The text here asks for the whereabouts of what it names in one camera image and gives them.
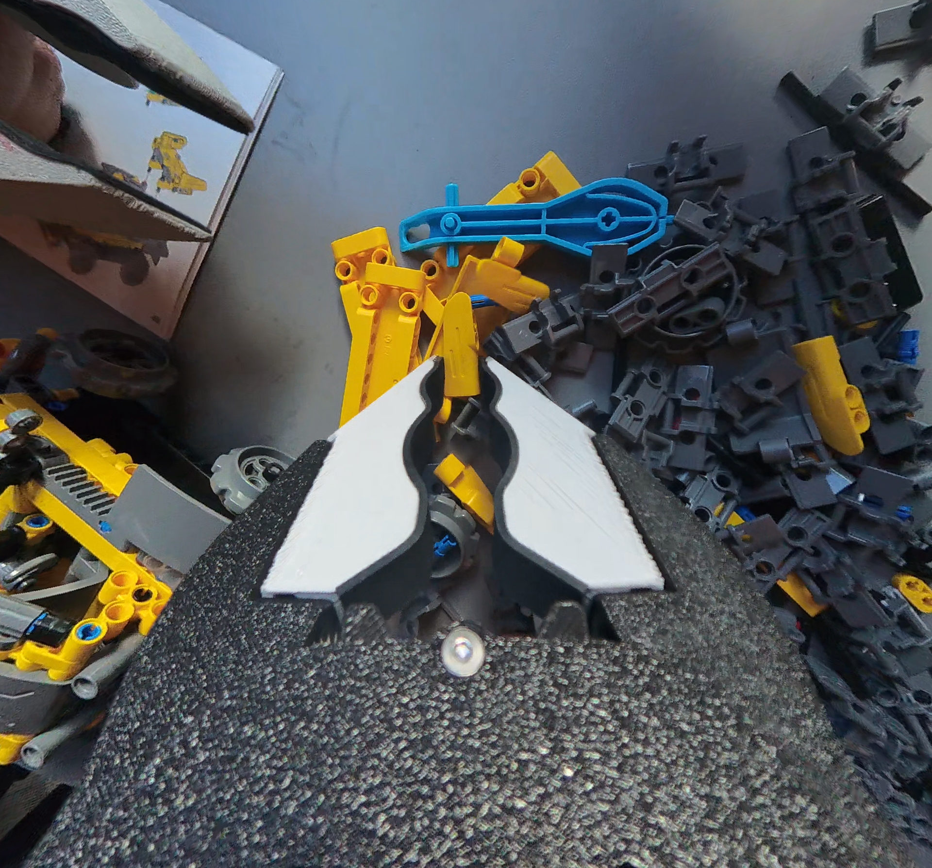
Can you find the person's left hand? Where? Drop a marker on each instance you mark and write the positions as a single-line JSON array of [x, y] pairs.
[[29, 82]]

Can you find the small grey toy wheel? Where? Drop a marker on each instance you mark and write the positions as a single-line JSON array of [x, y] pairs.
[[251, 479]]

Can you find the yellow long panel part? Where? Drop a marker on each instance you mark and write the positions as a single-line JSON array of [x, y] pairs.
[[542, 180], [360, 249], [502, 282], [386, 344]]

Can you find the pile of toy building pieces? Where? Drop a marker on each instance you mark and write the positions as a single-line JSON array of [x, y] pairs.
[[728, 409]]

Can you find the yellow toy vehicle model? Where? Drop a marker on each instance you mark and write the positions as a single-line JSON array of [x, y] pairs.
[[73, 446]]

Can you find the blue brick separator tool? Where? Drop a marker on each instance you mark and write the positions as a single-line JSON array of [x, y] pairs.
[[546, 220]]

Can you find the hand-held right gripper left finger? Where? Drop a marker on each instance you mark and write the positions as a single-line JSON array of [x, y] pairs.
[[349, 504]]

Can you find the toy instruction booklet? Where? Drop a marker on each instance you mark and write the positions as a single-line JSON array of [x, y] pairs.
[[218, 176]]

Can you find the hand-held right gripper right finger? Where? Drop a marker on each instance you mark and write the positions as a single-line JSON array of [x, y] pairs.
[[575, 504]]

